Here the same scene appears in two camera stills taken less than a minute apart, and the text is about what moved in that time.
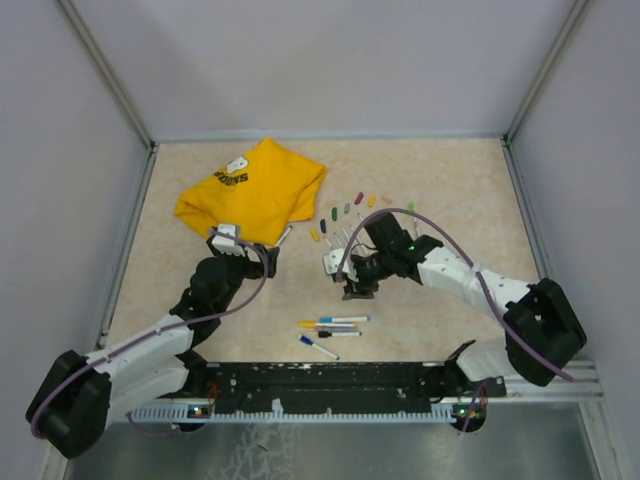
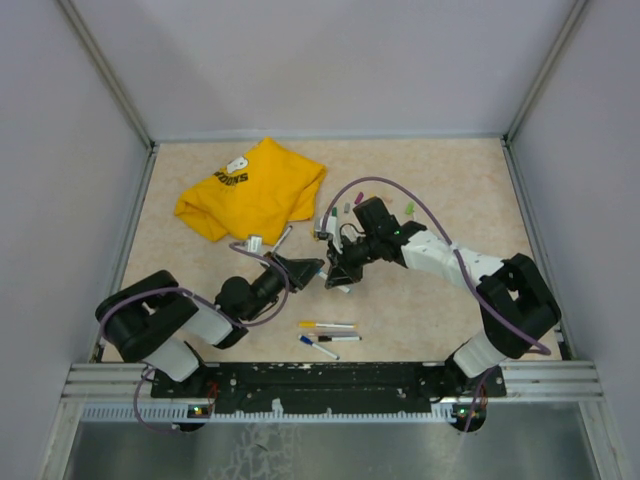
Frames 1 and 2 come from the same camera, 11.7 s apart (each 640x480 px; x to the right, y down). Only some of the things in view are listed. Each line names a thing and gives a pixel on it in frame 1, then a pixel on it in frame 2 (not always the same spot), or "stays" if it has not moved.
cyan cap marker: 331,319 -> 325,276
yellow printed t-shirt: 261,192 stays
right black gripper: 359,289 -> 341,270
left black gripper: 255,269 -> 300,271
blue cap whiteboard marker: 311,343 stays
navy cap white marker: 283,236 stays
